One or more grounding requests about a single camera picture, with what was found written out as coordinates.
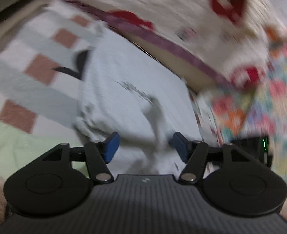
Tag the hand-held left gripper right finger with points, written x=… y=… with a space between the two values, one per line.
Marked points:
x=181 y=147

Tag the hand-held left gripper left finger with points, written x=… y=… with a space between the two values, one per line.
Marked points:
x=110 y=148

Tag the white printed sweatshirt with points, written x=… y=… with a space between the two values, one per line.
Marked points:
x=124 y=102

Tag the floral blanket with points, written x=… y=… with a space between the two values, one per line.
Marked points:
x=267 y=102

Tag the light green cloth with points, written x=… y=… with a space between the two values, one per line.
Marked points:
x=12 y=146

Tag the checkered bed sheet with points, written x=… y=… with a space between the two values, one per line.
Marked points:
x=17 y=78

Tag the white quilt with red bears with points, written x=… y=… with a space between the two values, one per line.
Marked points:
x=170 y=12

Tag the beige bed frame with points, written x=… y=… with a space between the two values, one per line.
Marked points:
x=177 y=70

